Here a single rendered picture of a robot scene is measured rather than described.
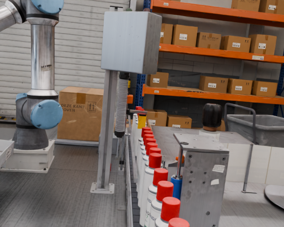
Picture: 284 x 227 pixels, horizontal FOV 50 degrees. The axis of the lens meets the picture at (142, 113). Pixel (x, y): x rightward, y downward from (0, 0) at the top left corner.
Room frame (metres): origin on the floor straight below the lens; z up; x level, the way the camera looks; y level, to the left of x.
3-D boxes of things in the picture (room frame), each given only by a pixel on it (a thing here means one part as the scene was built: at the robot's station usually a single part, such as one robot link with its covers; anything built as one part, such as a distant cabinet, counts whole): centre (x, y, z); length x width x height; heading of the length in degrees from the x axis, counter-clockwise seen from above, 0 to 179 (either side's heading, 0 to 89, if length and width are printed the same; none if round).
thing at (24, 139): (1.26, 0.47, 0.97); 0.15 x 0.15 x 0.10
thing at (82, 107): (1.80, 0.35, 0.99); 0.30 x 0.24 x 0.27; 5
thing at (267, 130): (3.35, -1.40, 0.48); 0.89 x 0.63 x 0.96; 117
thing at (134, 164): (1.43, 0.04, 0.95); 1.07 x 0.01 x 0.01; 5
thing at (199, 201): (0.73, -0.14, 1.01); 0.14 x 0.13 x 0.26; 5
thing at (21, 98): (1.26, 0.47, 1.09); 0.13 x 0.12 x 0.14; 40
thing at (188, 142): (0.73, -0.15, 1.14); 0.14 x 0.11 x 0.01; 5
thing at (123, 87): (0.98, 0.07, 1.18); 0.04 x 0.04 x 0.21
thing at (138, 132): (1.38, 0.00, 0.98); 0.05 x 0.05 x 0.20
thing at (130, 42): (1.03, 0.06, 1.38); 0.17 x 0.10 x 0.19; 60
